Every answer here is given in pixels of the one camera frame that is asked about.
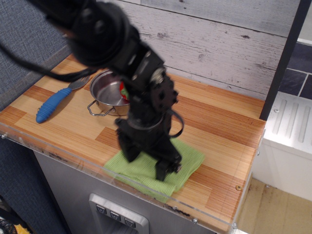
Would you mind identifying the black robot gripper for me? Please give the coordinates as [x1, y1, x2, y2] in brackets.
[115, 114, 182, 181]

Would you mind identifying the clear acrylic edge guard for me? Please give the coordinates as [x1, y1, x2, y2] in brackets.
[0, 124, 238, 234]

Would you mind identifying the red toy tomato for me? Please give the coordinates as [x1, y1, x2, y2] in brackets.
[119, 82, 129, 100]

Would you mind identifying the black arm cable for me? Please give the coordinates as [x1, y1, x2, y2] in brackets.
[0, 45, 184, 138]

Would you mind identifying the blue handled metal fork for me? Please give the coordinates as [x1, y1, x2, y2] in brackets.
[36, 76, 90, 123]

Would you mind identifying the grey toy fridge cabinet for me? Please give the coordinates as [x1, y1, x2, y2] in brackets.
[35, 153, 212, 234]

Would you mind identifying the silver metal pot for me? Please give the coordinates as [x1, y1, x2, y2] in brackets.
[87, 70, 130, 117]

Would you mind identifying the dark right frame post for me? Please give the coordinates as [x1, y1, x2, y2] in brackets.
[259, 0, 312, 121]

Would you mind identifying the yellow object in corner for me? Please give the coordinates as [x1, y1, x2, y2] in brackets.
[14, 225, 32, 234]

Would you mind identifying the silver dispenser panel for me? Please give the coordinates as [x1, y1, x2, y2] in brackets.
[89, 193, 150, 234]

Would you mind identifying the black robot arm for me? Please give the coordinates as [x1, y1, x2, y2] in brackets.
[33, 0, 182, 181]

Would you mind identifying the white toy sink unit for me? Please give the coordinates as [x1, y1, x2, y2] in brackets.
[252, 92, 312, 200]

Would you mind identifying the green cloth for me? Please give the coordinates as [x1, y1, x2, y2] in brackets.
[104, 138, 205, 203]

